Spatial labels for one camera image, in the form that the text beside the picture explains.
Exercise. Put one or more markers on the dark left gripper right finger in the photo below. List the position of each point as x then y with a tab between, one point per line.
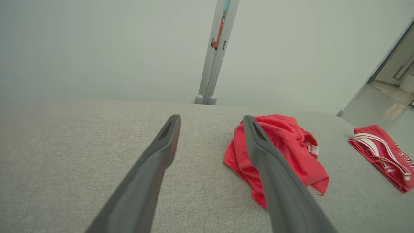
278	187

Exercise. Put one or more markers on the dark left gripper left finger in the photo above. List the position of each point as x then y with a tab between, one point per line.
145	174

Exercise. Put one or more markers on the red shorts with white trim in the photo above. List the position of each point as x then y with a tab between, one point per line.
291	145

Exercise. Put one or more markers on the dark grey partition frame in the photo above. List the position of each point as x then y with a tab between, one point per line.
388	55

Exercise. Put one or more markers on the red and white jersey shirt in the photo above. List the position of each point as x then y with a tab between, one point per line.
381	155

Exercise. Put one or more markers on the grey partition post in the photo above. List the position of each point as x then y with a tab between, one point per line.
215	58

